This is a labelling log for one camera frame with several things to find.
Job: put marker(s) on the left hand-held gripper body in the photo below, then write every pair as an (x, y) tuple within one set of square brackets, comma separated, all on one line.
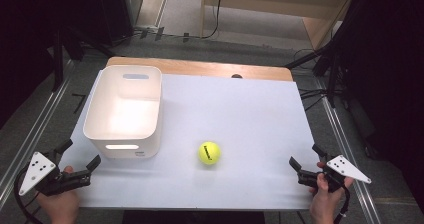
[(50, 179)]

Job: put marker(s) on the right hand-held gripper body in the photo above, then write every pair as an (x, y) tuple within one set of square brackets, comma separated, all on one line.
[(333, 174)]

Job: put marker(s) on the white plastic bin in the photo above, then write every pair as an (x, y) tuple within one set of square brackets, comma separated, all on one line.
[(125, 112)]

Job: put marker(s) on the yellow tennis ball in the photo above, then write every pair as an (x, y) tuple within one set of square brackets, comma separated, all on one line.
[(209, 153)]

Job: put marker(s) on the person's left hand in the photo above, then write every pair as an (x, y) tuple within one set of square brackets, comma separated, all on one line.
[(60, 204)]

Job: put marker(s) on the person's right hand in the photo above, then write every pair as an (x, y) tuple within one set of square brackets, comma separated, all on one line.
[(325, 200)]

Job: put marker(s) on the white table mat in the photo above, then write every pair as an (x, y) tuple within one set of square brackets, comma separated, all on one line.
[(213, 144)]

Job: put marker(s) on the black tripod stand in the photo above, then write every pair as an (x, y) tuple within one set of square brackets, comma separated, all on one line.
[(328, 64), (63, 50)]

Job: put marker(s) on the wooden table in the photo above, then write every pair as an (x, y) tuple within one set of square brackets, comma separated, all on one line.
[(200, 68)]

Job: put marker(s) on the wooden cabinet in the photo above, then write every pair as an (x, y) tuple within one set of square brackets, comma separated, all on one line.
[(276, 7)]

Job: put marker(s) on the metal floor rail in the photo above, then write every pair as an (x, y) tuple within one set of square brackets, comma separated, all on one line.
[(31, 134), (350, 157)]

